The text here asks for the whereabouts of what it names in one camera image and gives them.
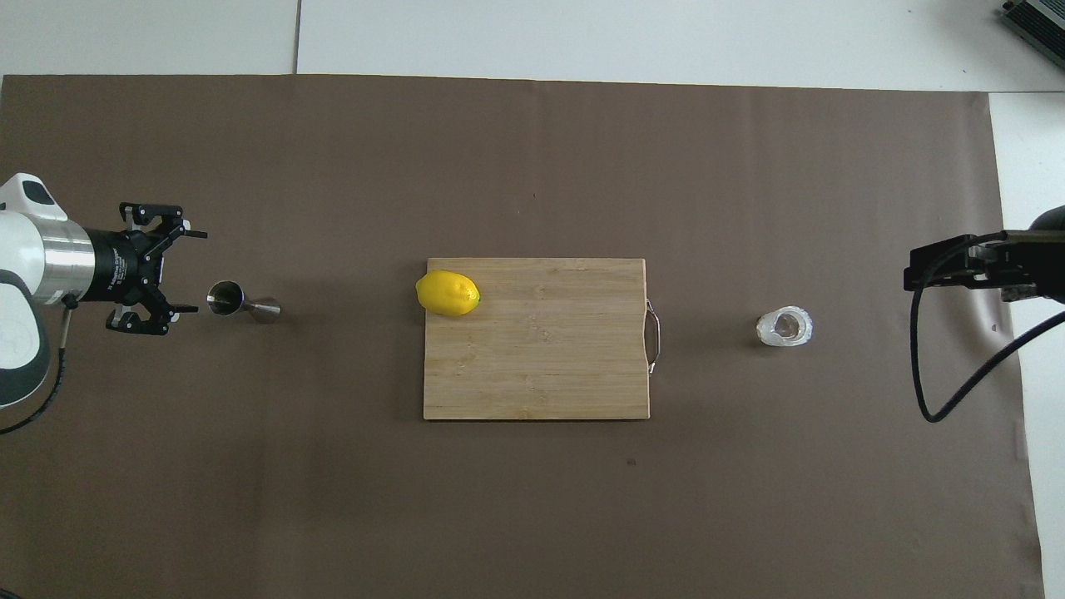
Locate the brown paper table mat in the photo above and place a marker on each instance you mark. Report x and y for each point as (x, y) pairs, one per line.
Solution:
(250, 457)

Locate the stainless steel jigger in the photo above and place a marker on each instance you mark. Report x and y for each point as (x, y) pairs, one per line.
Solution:
(266, 309)

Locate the yellow lemon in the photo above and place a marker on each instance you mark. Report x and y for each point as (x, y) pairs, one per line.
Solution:
(448, 293)

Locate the grey finned electronics box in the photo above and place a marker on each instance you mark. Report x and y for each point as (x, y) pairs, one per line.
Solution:
(1040, 21)

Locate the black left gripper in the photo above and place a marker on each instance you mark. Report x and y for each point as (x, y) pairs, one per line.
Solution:
(116, 266)

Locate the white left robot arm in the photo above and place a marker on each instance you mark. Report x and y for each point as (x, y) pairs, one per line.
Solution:
(25, 249)

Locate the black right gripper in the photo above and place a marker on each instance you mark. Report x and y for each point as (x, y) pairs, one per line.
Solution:
(1040, 258)

